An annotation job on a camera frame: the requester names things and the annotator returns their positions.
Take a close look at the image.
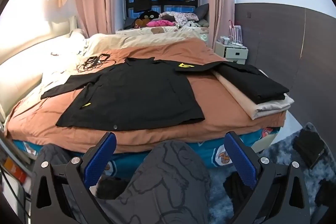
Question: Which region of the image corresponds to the dark plush toy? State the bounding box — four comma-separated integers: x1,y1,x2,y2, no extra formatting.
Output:
135,11,160,28

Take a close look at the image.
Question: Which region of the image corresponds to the teal printed bed sheet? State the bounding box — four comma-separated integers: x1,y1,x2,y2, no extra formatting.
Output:
12,127,281,177

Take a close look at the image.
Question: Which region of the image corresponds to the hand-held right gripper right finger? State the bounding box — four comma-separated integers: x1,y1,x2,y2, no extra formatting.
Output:
225,132,309,224

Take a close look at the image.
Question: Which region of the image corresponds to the black box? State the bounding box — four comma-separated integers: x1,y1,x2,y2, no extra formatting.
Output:
293,130,326,169

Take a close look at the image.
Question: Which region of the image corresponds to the cream duvet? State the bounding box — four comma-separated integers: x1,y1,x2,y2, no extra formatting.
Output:
79,27,210,56

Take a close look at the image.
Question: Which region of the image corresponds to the grey pillow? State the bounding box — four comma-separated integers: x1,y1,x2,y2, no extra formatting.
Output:
193,4,210,22

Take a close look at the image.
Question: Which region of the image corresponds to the white padded headboard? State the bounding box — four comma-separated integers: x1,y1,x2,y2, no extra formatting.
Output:
0,15,78,64

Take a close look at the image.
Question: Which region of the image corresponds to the person's grey patterned trouser leg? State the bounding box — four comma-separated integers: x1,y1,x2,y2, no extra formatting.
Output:
39,140,210,224

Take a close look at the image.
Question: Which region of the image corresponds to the blue-grey shaggy rug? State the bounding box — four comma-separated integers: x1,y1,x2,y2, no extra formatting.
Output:
207,122,336,224

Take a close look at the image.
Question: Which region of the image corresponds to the pink garment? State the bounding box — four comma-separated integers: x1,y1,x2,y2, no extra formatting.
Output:
146,20,176,28

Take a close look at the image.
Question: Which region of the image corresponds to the white pillow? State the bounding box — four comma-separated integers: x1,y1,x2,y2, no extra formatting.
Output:
0,30,88,111

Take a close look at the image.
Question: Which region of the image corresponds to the striped gift bag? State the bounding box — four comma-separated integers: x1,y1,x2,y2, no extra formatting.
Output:
229,20,242,43

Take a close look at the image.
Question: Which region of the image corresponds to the folded black garment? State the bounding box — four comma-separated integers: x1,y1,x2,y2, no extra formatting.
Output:
210,61,290,105

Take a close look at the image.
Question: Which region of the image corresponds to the folded beige sheet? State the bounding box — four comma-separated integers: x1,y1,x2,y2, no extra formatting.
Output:
211,70,285,119

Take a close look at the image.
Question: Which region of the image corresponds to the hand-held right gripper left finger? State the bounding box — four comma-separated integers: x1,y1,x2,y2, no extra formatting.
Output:
30,132,117,224

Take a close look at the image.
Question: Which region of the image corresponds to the white nightstand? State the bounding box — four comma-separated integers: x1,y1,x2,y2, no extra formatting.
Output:
215,39,248,65

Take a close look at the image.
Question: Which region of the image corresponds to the folded white cloth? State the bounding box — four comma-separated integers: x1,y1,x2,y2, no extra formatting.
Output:
249,94,294,120

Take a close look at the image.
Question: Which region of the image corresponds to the black cable bundle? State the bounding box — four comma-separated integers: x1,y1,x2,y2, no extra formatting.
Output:
76,53,116,73

